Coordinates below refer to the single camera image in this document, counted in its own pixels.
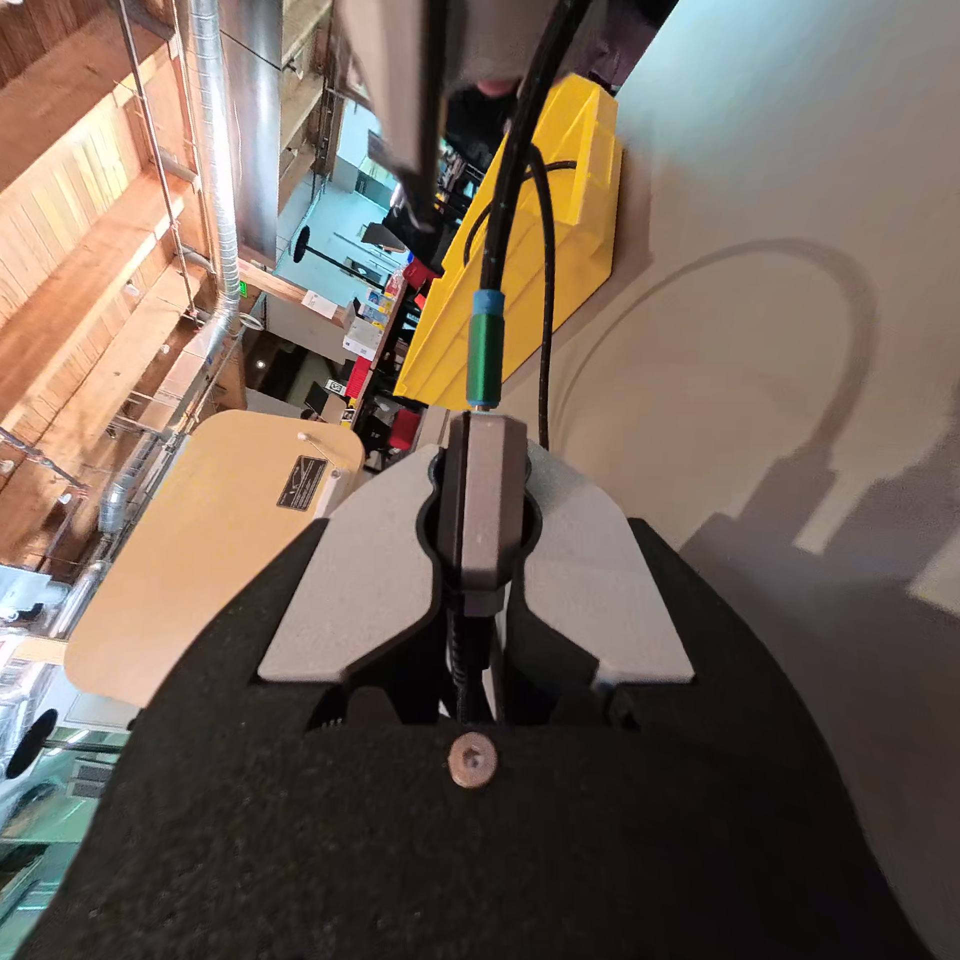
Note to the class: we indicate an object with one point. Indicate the yellow storage bin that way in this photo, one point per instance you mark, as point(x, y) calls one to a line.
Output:
point(585, 217)

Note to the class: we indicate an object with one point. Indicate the grey HDMI adapter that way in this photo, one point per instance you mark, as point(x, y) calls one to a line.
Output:
point(487, 510)

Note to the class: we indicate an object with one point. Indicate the silver ventilation duct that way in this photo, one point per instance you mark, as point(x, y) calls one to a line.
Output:
point(214, 150)

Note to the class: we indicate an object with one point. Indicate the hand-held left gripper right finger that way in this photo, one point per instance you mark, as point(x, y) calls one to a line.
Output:
point(600, 600)

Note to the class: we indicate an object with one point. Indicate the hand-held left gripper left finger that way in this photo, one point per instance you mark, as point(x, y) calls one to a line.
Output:
point(352, 585)

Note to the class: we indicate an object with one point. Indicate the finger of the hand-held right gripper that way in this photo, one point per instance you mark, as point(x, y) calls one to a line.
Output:
point(390, 60)
point(487, 37)

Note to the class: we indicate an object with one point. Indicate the wooden laptop stand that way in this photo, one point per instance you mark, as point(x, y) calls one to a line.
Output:
point(187, 562)

